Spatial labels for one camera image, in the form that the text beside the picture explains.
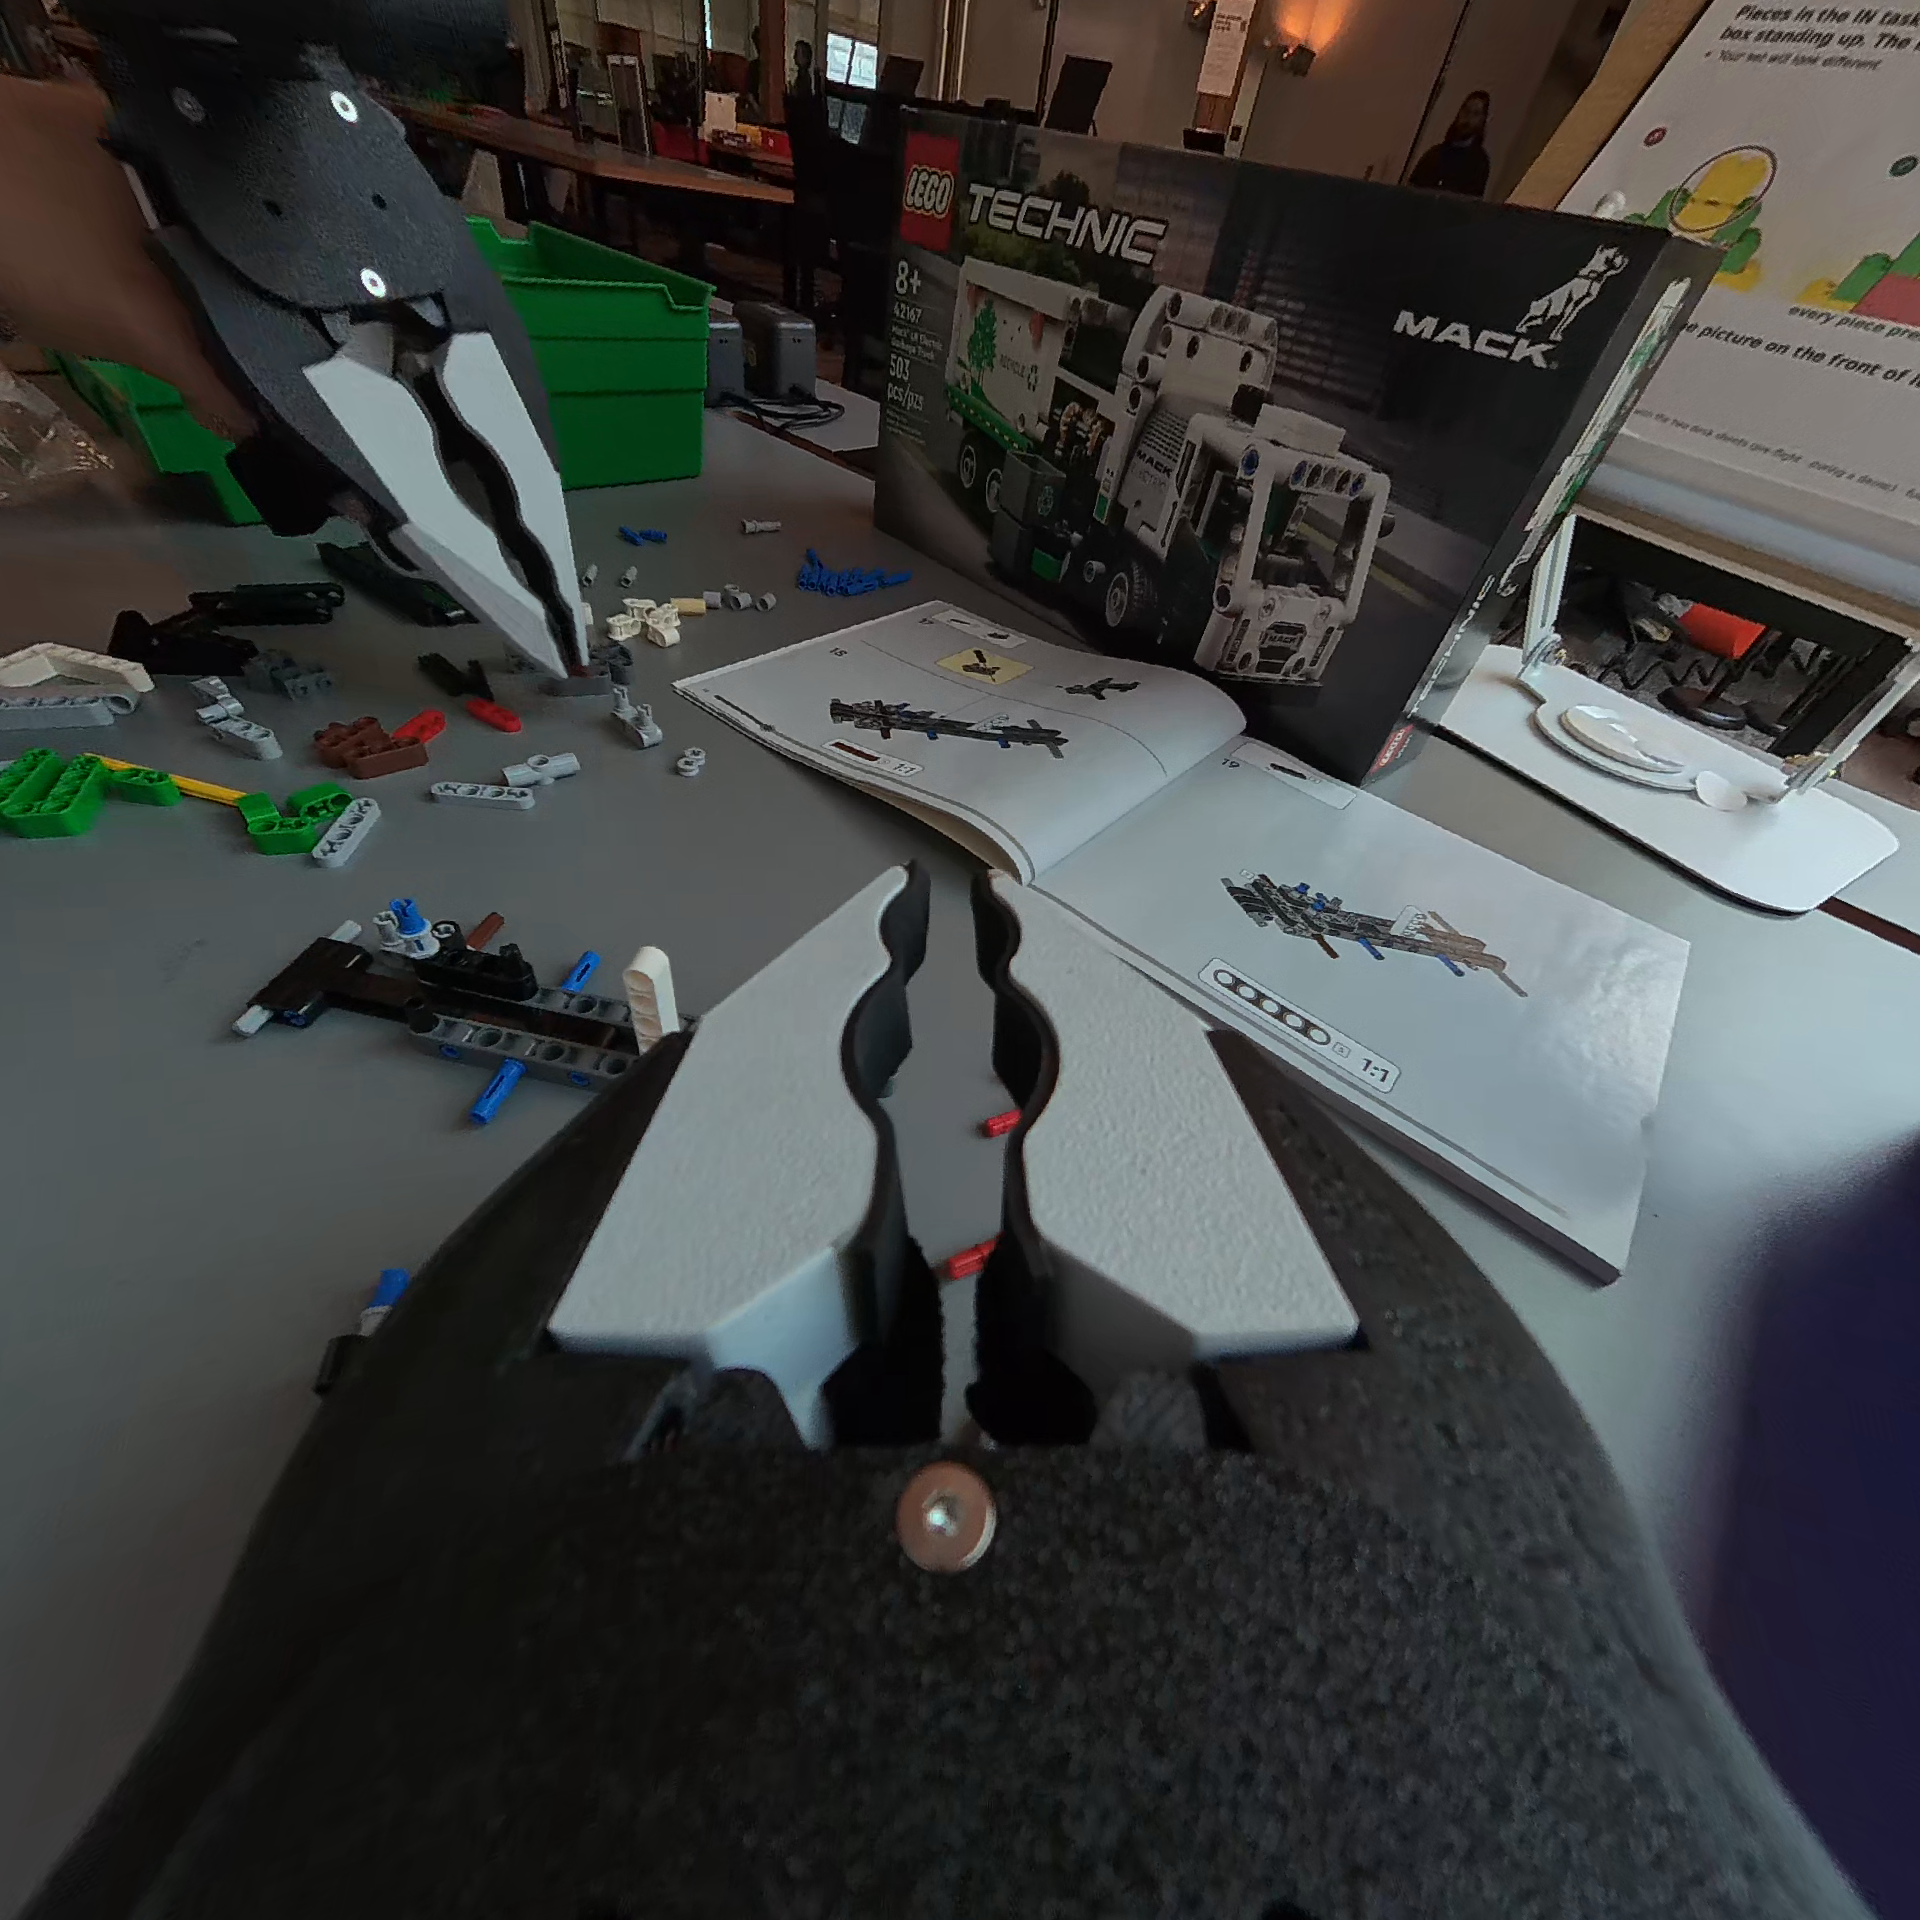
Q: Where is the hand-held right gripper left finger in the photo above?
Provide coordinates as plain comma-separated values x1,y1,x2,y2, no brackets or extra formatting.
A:
547,862,946,1451

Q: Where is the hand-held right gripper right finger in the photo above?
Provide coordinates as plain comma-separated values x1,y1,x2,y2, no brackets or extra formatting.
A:
968,870,1361,1445

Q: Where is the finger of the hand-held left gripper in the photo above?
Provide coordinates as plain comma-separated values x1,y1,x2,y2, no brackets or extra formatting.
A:
304,351,580,681
442,332,595,665

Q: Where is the partly built lego assembly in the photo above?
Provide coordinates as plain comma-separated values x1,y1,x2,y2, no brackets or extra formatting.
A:
233,896,694,1098

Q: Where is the small green lego piece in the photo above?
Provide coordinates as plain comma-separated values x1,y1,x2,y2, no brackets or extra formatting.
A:
236,782,353,856

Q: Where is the white lego panel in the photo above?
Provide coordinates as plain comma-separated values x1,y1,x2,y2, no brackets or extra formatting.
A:
0,641,155,695

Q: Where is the yellow lego axle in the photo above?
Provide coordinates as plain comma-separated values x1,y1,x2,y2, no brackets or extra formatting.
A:
87,750,249,803

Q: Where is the large green lego piece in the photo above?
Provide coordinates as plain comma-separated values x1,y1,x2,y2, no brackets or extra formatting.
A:
0,748,182,839

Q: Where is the truck lego set box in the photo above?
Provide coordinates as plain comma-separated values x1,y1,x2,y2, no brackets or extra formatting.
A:
870,104,1726,789

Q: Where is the long wooden table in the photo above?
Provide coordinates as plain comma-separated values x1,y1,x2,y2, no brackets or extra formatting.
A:
381,97,797,249

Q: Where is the open instruction booklet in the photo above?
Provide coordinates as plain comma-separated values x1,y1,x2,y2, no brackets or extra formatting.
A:
672,600,1695,1284

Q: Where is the clear plastic bag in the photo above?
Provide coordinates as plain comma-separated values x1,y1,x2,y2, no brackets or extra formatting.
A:
0,366,111,505

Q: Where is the white disc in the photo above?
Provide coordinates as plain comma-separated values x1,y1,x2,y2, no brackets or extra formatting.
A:
1531,697,1696,782

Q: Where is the dark purple cloth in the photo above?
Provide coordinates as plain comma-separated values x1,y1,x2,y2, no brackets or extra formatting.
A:
1710,1140,1920,1920

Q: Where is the instruction poster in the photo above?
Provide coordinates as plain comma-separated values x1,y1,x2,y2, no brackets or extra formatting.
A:
1506,0,1920,519

